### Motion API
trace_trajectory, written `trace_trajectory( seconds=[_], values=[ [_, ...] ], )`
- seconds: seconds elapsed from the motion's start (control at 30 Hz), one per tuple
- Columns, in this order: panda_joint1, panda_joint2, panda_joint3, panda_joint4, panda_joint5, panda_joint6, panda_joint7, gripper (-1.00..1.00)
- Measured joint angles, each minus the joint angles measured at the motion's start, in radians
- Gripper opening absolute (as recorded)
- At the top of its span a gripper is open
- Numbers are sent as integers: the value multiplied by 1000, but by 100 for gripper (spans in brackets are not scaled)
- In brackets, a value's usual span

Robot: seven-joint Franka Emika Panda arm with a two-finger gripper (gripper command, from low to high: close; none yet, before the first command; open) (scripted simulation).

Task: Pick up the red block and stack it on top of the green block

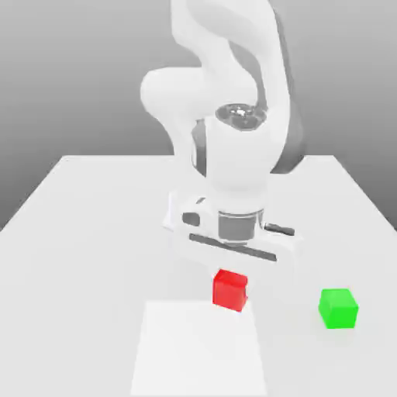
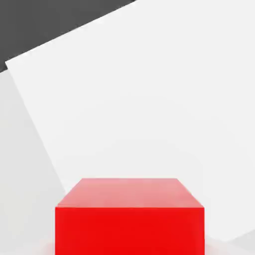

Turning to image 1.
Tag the small red cube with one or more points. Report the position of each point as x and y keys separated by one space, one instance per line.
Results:
x=229 y=291

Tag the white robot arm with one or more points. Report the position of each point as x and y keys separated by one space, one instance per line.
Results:
x=235 y=161

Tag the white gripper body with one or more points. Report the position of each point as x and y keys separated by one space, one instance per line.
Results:
x=232 y=248

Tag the small green cube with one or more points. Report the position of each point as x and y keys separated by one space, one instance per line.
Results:
x=338 y=308

